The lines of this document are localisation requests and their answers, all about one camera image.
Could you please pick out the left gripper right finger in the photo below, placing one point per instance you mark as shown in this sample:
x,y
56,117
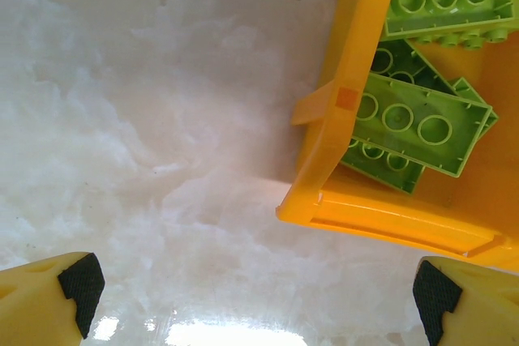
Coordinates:
x,y
486,309

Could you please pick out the orange plastic bin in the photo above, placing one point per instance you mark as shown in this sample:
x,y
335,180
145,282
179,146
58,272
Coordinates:
x,y
357,18

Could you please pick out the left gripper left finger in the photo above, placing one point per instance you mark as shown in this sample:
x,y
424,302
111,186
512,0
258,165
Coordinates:
x,y
32,305

